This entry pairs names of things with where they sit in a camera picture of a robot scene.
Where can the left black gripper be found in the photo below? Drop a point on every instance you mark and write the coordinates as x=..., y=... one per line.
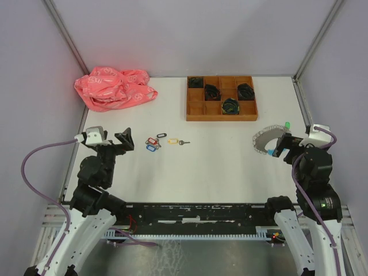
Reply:
x=127, y=143

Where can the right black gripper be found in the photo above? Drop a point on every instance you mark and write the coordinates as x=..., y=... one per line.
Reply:
x=288, y=141

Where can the metal key organiser disc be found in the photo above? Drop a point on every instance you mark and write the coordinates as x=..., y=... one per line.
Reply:
x=265, y=135

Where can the red tag key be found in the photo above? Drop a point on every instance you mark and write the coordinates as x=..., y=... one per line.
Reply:
x=152, y=141

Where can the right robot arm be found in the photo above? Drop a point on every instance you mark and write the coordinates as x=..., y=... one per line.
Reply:
x=320, y=204

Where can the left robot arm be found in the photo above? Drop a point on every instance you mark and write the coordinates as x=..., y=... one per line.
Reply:
x=92, y=210

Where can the blue tag key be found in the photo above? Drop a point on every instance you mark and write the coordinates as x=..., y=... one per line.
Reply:
x=153, y=147

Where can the yellow tag key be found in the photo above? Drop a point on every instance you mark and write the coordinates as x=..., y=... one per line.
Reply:
x=177, y=141

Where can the pink plastic bag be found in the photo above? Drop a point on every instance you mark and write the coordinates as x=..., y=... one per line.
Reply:
x=106, y=89

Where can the black rolled band right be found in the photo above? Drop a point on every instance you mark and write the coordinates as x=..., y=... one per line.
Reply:
x=245, y=92

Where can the blue yellow rolled band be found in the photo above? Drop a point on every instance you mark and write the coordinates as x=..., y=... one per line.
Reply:
x=230, y=107

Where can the wooden compartment tray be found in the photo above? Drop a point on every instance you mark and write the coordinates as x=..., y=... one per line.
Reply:
x=198, y=109

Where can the black rolled band centre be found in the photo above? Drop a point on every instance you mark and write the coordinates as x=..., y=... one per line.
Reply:
x=212, y=93

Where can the black rolled band top-left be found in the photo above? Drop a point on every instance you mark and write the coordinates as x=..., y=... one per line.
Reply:
x=195, y=82

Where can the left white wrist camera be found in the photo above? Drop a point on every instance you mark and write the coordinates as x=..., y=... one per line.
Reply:
x=93, y=136

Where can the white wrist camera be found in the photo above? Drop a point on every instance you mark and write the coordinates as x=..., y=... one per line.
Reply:
x=317, y=137
x=93, y=136

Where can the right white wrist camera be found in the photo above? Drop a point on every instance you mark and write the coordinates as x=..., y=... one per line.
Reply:
x=317, y=137

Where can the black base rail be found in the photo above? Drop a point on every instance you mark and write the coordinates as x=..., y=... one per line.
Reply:
x=194, y=219

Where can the grey cable duct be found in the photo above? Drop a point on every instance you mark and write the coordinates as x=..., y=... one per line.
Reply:
x=187, y=235

